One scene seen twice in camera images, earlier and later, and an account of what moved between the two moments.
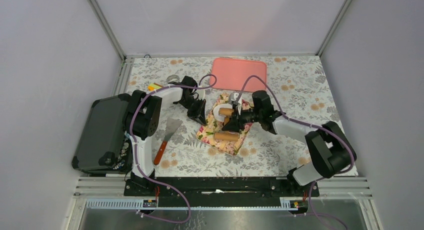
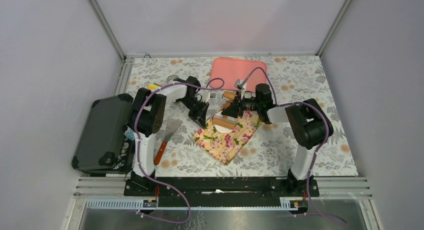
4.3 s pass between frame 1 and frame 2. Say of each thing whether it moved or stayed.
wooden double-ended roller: moved
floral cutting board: moved
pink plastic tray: stayed
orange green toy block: stayed
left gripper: stayed
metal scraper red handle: stayed
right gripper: moved
